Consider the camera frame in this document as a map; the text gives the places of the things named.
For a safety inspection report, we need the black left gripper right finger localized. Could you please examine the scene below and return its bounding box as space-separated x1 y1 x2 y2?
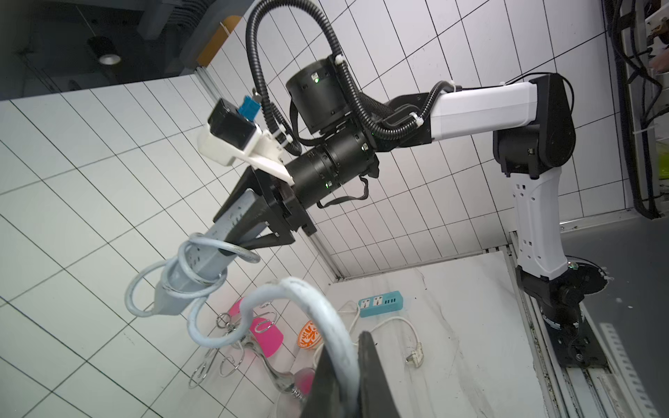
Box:
356 331 400 418

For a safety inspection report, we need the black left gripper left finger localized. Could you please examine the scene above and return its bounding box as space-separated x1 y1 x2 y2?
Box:
300 348 346 418

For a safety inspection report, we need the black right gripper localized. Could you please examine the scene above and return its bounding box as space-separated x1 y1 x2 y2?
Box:
214 167 317 250

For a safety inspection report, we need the light blue power cord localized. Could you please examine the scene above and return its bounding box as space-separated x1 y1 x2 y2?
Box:
124 232 362 414

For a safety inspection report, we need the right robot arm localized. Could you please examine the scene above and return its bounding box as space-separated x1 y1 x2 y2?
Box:
308 1 558 273

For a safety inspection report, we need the teal USB power strip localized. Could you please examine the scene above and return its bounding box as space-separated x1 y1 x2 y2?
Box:
358 291 403 318

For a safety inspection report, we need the orange patterned bowl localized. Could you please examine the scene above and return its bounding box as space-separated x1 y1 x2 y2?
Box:
297 320 322 350

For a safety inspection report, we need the pink plastic goblet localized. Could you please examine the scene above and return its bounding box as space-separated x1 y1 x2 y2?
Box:
218 298 284 358

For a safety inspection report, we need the white cord of teal strip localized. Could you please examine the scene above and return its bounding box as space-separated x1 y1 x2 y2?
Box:
313 300 422 367

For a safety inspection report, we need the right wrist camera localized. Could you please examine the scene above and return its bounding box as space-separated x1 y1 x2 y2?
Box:
197 98 294 186

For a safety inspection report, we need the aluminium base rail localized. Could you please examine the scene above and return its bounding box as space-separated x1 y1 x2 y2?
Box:
503 246 660 417

